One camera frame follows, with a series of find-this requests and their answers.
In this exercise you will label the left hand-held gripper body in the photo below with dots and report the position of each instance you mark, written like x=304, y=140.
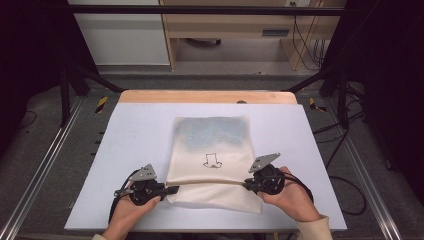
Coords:
x=145, y=188

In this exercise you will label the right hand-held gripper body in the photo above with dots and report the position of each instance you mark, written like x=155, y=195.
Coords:
x=266, y=178

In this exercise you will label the white mesh bag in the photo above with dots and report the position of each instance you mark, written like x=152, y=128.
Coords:
x=213, y=143

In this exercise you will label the person's left hand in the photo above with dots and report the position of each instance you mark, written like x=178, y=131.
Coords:
x=130, y=213

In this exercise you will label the person's right hand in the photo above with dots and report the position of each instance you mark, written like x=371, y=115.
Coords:
x=290, y=200

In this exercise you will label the white table mat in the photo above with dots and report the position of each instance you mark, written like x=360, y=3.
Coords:
x=140, y=133

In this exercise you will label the yellow black tape piece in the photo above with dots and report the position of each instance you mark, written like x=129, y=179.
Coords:
x=315, y=105
x=101, y=104

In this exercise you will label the black metal stand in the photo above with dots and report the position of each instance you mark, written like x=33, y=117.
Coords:
x=340, y=93
x=70, y=86

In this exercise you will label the dark green bar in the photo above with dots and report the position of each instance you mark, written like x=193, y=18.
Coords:
x=275, y=32

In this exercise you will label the wooden desk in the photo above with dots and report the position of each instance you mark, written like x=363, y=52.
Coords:
x=233, y=30

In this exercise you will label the white cabinet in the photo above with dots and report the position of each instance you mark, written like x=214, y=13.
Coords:
x=121, y=36

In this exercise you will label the black curtain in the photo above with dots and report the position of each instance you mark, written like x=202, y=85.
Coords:
x=390, y=83
x=26, y=66

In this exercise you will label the grey power strip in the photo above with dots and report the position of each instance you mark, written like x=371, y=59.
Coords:
x=293, y=3

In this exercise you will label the aluminium floor rail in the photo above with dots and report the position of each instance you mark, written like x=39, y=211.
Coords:
x=366, y=173
x=43, y=166

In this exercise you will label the black metal frame bar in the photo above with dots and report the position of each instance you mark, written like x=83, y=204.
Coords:
x=200, y=10

